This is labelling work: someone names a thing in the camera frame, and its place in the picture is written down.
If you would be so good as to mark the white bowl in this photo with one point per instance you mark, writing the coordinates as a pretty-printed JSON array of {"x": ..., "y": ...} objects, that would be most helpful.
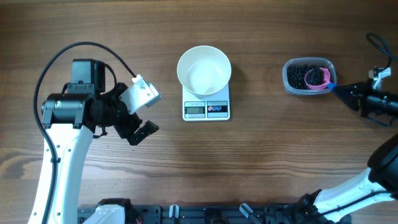
[{"x": 204, "y": 70}]

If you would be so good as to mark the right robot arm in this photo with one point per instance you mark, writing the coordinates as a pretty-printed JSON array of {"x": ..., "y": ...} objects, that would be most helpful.
[{"x": 377, "y": 183}]

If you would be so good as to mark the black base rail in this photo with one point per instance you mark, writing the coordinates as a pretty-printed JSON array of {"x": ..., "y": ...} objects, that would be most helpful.
[{"x": 271, "y": 214}]

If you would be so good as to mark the white digital kitchen scale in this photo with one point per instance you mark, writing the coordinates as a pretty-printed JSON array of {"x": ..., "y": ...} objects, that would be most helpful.
[{"x": 215, "y": 107}]

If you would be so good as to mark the pink scoop blue handle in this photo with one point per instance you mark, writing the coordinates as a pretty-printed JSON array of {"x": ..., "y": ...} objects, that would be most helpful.
[{"x": 318, "y": 78}]

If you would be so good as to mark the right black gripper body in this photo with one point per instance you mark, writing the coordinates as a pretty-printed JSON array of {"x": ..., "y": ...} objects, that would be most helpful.
[{"x": 382, "y": 102}]

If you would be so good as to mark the black beans pile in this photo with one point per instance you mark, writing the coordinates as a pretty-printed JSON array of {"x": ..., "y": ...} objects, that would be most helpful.
[{"x": 296, "y": 74}]

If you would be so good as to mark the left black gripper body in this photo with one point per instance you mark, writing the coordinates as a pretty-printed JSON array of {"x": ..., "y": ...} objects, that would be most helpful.
[{"x": 116, "y": 114}]

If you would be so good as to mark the clear plastic container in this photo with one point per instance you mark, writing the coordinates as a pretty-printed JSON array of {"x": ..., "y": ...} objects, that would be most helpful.
[{"x": 322, "y": 62}]

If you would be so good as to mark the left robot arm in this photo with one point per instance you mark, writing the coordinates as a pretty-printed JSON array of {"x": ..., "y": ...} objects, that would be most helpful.
[{"x": 69, "y": 120}]

